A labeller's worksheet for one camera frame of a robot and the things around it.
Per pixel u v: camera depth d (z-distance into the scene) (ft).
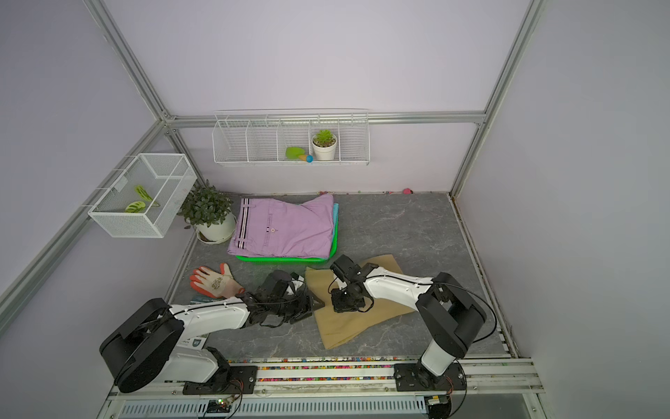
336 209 3.31
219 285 3.00
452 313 1.49
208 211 2.94
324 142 2.97
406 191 4.07
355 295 2.36
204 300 2.91
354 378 2.48
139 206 2.48
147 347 1.39
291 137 3.25
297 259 2.90
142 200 2.49
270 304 2.23
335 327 2.68
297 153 3.25
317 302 2.65
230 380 2.36
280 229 3.16
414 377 2.42
